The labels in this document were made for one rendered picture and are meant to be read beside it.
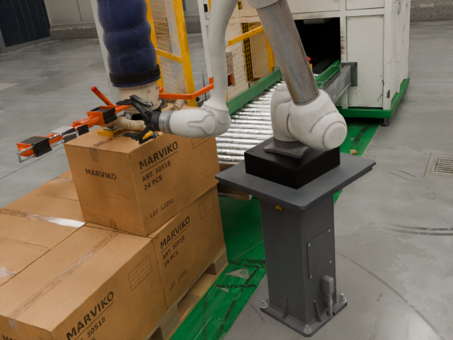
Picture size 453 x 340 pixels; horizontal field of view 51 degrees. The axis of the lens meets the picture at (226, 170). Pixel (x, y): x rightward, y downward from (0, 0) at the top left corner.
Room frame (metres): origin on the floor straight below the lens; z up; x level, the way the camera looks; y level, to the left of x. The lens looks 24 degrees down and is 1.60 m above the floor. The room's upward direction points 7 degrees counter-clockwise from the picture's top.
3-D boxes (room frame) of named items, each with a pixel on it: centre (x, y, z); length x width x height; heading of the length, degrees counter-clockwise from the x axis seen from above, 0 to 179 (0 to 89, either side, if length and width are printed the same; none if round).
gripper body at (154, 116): (1.77, 0.25, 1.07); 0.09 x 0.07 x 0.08; 57
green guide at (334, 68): (3.68, -0.79, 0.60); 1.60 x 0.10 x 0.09; 150
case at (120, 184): (2.16, 0.37, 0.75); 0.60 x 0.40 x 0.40; 144
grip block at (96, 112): (1.95, 0.49, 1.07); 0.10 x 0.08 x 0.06; 57
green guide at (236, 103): (3.95, -0.32, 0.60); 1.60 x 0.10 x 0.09; 150
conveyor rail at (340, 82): (3.34, -0.67, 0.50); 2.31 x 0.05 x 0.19; 150
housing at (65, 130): (1.77, 0.60, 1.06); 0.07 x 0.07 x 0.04; 57
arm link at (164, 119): (1.73, 0.19, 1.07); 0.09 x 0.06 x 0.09; 147
